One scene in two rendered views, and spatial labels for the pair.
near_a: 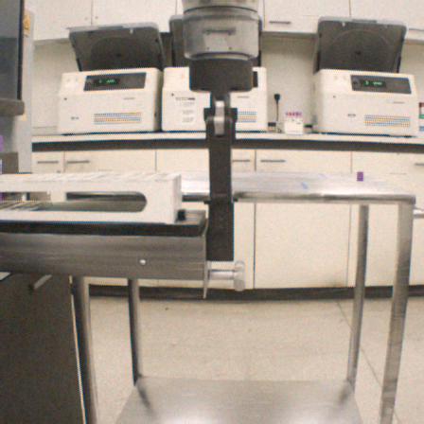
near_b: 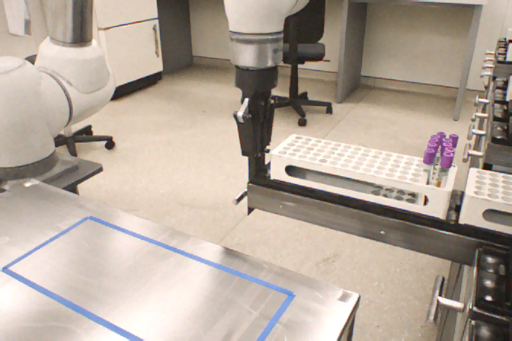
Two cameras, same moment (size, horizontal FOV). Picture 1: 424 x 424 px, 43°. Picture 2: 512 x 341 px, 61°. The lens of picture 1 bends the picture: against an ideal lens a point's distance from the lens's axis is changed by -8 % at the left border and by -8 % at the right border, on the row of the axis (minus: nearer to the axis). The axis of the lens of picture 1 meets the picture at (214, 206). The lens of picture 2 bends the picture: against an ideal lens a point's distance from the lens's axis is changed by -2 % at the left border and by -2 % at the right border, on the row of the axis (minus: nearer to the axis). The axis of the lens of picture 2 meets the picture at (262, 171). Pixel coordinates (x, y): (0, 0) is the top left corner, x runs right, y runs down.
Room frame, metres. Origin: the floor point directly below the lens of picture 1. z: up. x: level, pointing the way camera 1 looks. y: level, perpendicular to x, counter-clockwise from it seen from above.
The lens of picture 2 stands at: (1.35, 0.31, 1.18)
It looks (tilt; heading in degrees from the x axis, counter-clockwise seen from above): 27 degrees down; 204
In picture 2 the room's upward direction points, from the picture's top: straight up
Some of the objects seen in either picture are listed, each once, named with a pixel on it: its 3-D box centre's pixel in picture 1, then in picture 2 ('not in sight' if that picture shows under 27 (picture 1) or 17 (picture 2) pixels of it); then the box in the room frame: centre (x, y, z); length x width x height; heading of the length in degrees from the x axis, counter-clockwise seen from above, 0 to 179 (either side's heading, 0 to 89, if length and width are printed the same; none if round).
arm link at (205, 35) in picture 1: (220, 38); (256, 48); (0.67, -0.01, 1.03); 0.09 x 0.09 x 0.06
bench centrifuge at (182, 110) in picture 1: (216, 74); not in sight; (3.28, -0.01, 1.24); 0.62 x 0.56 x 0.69; 178
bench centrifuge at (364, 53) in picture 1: (361, 78); not in sight; (3.23, -0.86, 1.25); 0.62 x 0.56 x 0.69; 177
